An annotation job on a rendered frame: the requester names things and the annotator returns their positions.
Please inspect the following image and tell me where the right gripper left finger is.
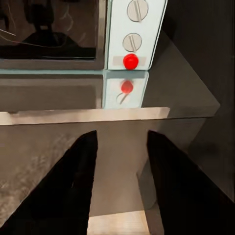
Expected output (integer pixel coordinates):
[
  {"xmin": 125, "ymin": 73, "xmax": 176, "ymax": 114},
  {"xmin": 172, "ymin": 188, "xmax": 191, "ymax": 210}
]
[{"xmin": 0, "ymin": 131, "xmax": 97, "ymax": 235}]

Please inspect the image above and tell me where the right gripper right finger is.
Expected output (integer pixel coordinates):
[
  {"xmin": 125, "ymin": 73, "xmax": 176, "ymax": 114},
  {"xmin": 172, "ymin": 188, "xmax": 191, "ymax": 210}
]
[{"xmin": 147, "ymin": 130, "xmax": 235, "ymax": 235}]

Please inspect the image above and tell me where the microwave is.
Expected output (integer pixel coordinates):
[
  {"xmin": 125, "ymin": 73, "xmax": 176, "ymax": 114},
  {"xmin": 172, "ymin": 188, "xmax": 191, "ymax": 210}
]
[{"xmin": 0, "ymin": 0, "xmax": 168, "ymax": 71}]

